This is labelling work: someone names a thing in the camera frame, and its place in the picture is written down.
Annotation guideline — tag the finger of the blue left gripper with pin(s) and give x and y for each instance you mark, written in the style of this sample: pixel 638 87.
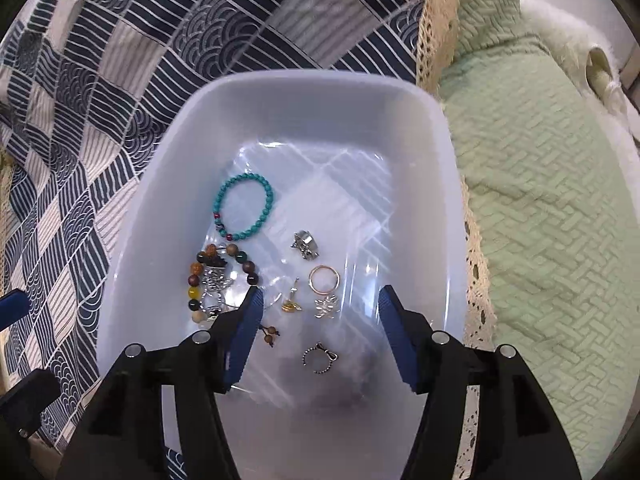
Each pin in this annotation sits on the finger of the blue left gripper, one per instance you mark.
pixel 13 306

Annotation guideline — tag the silver dragonfly charm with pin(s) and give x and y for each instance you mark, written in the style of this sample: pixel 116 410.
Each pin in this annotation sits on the silver dragonfly charm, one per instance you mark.
pixel 325 306

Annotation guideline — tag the white fluffy plush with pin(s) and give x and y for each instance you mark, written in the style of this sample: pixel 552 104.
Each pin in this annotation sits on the white fluffy plush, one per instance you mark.
pixel 588 60

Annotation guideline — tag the green textured quilt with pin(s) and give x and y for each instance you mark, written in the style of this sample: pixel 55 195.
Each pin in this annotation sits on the green textured quilt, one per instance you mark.
pixel 557 222

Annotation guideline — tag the blue white patchwork cloth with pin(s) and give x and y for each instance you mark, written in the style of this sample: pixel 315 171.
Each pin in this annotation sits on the blue white patchwork cloth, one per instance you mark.
pixel 88 91

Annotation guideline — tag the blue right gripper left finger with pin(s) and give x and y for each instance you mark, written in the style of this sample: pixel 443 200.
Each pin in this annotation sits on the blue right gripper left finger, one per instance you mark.
pixel 243 336

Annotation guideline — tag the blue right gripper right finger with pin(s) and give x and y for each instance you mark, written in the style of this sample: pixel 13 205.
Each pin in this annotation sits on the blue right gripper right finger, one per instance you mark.
pixel 402 330

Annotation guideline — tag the gold pendant charm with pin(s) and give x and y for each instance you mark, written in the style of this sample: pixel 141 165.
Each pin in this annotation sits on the gold pendant charm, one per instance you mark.
pixel 290 305

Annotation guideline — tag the white plastic tray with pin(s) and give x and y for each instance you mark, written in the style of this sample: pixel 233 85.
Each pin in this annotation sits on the white plastic tray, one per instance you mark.
pixel 352 184

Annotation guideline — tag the brown bead tassel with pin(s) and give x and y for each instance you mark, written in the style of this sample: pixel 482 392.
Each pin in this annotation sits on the brown bead tassel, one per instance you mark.
pixel 270 334

